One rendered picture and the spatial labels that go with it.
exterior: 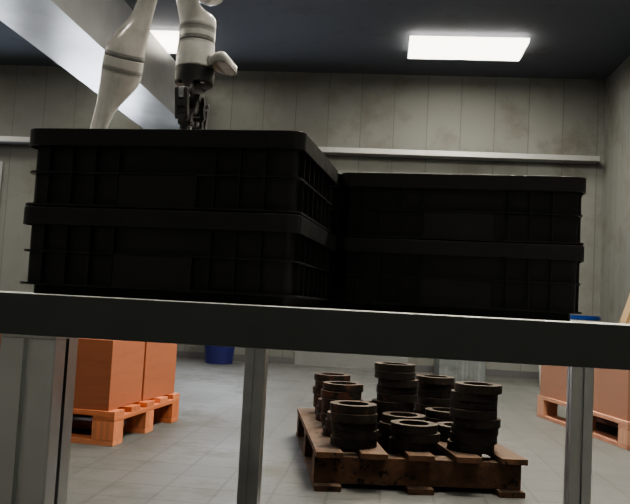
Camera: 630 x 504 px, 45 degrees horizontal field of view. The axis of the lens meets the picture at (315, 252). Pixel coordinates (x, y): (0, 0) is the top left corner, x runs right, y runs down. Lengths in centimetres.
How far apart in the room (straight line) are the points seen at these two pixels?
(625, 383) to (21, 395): 415
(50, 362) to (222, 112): 894
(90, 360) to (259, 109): 624
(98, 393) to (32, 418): 298
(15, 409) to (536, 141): 896
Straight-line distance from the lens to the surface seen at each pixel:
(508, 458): 320
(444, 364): 817
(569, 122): 971
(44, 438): 85
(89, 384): 384
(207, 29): 153
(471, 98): 959
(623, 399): 477
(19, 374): 85
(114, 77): 184
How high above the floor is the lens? 70
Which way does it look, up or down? 4 degrees up
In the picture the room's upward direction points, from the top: 3 degrees clockwise
